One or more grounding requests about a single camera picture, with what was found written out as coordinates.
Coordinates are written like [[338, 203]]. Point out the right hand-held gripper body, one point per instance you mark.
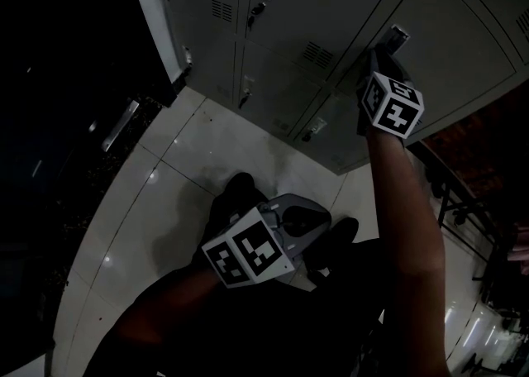
[[392, 106]]

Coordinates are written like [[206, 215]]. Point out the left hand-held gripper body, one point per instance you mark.
[[248, 251]]

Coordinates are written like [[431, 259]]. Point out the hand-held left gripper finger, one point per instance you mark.
[[308, 203], [310, 239]]

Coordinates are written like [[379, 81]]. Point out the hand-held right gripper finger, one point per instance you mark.
[[377, 62], [397, 71]]

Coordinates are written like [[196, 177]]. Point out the grey locker door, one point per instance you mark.
[[450, 53]]

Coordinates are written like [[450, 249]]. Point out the grey metal locker cabinet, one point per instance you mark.
[[289, 15]]

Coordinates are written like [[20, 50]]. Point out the person's right forearm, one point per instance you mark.
[[407, 243]]

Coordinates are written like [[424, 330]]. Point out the person's left forearm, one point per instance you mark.
[[173, 309]]

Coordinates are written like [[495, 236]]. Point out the person's black shoe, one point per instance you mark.
[[345, 232], [239, 187]]

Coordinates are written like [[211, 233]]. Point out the person's black clothing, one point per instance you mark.
[[268, 325]]

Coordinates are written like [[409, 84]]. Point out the pink object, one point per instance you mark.
[[520, 243]]

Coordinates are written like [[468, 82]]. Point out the black door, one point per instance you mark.
[[62, 119]]

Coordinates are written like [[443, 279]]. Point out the black metal frame furniture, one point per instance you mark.
[[463, 210]]

